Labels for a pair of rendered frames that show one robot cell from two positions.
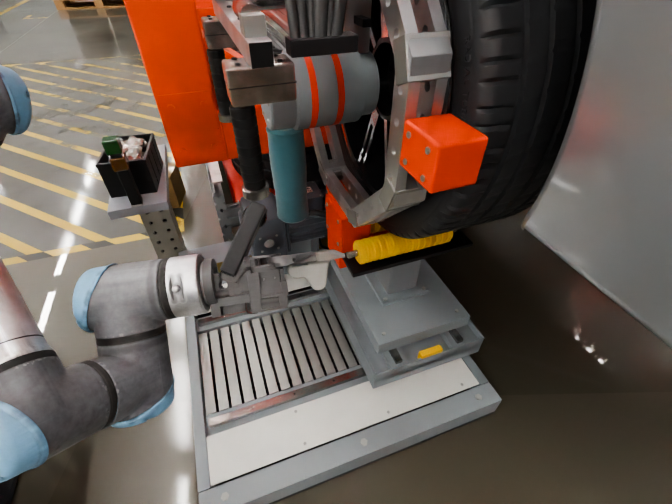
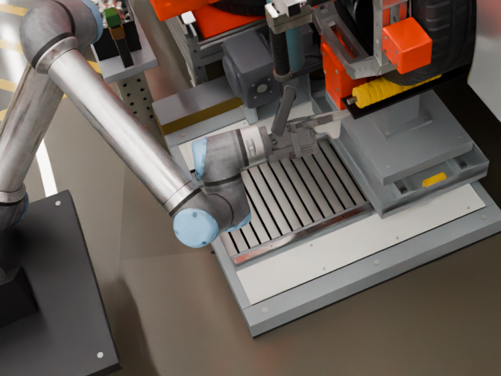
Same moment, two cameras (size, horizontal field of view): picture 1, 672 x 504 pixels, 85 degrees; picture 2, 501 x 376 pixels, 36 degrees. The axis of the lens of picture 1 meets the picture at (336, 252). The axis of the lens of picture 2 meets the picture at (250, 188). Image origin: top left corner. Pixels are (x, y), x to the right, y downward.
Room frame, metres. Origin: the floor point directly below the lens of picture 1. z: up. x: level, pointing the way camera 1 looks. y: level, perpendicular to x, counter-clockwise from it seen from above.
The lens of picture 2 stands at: (-0.77, 0.09, 2.04)
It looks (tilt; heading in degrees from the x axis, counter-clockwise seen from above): 53 degrees down; 8
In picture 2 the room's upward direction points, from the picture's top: 12 degrees counter-clockwise
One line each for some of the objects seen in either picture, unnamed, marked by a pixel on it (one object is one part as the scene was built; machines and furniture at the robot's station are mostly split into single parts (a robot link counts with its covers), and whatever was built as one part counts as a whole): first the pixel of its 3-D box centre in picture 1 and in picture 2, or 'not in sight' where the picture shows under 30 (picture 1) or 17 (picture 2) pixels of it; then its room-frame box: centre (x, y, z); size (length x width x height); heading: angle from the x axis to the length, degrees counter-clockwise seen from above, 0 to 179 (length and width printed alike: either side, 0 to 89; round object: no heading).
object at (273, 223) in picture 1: (303, 232); (291, 69); (1.04, 0.12, 0.26); 0.42 x 0.18 x 0.35; 110
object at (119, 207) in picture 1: (141, 177); (112, 30); (1.12, 0.68, 0.44); 0.43 x 0.17 x 0.03; 20
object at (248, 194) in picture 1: (249, 150); (279, 51); (0.52, 0.13, 0.83); 0.04 x 0.04 x 0.16
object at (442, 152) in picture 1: (439, 152); (405, 45); (0.47, -0.14, 0.85); 0.09 x 0.08 x 0.07; 20
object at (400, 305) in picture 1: (397, 260); (396, 92); (0.82, -0.19, 0.32); 0.40 x 0.30 x 0.28; 20
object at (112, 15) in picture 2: (112, 145); (112, 16); (0.94, 0.61, 0.64); 0.04 x 0.04 x 0.04; 20
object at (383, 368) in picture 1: (391, 301); (395, 133); (0.82, -0.19, 0.13); 0.50 x 0.36 x 0.10; 20
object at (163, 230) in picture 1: (161, 224); (127, 73); (1.15, 0.69, 0.21); 0.10 x 0.10 x 0.42; 20
